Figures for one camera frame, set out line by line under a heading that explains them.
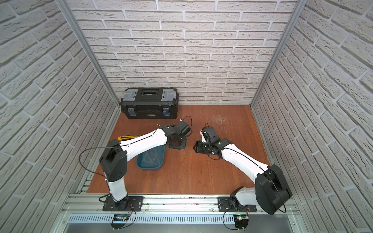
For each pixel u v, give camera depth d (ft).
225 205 2.39
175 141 2.08
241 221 2.29
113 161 1.53
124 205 2.16
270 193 1.33
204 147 2.33
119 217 2.38
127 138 3.21
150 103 3.20
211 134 2.15
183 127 2.24
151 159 2.90
